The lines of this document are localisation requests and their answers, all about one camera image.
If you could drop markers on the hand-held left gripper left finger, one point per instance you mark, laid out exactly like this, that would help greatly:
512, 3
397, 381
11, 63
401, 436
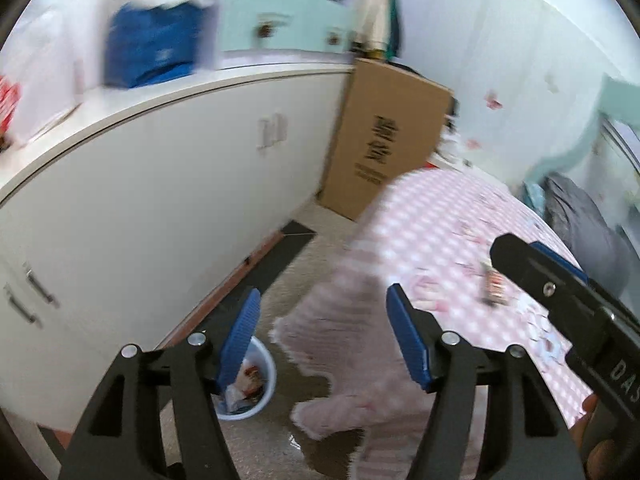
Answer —
240, 340

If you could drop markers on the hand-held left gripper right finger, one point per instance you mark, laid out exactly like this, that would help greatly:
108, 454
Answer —
407, 330

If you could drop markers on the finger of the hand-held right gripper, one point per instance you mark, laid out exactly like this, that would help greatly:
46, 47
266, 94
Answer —
540, 280

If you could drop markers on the pale blue waste bin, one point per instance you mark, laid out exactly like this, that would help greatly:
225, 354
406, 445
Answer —
268, 375

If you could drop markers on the small snack wrapper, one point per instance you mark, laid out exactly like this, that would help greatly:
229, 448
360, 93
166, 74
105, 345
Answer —
495, 285

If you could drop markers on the person's right hand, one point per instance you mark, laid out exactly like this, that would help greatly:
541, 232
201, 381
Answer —
600, 460

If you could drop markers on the red white wrapper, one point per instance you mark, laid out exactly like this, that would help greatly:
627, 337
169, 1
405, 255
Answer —
250, 377

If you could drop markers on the grey quilt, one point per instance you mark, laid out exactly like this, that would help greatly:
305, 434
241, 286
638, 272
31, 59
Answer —
585, 230

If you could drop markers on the teal patterned bedsheet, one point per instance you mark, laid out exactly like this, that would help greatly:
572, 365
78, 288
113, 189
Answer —
534, 196

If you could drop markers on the pink checked tablecloth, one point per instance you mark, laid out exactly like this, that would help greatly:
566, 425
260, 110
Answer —
440, 240

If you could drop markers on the black floor mat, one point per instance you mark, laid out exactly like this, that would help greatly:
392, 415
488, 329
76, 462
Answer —
285, 255

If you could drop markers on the small pink butterfly sticker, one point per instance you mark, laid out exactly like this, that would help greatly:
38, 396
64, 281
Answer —
472, 143

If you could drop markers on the white curved cabinet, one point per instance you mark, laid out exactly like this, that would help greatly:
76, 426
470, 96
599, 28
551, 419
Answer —
150, 185

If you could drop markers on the brown cardboard box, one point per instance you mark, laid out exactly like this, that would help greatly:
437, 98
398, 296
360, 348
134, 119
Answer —
385, 135

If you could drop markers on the pale butterfly sticker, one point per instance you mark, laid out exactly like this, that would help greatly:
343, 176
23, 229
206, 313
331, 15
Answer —
551, 82

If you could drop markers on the white wardrobe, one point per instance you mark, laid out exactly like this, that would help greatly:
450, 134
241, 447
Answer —
500, 35

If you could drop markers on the dark hanging clothes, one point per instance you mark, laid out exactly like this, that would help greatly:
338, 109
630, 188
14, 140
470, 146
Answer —
395, 25

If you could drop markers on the pine cone drawer knob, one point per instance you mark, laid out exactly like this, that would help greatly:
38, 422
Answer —
334, 37
265, 30

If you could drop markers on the blue bag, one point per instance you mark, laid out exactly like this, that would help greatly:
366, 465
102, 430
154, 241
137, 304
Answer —
155, 40

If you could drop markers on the white plastic bag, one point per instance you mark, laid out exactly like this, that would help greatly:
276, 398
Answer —
40, 70

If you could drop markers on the mint drawer unit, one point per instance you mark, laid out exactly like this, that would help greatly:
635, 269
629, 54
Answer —
280, 5

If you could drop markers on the mint bunk bed frame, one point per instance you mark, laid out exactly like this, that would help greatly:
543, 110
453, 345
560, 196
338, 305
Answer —
615, 100

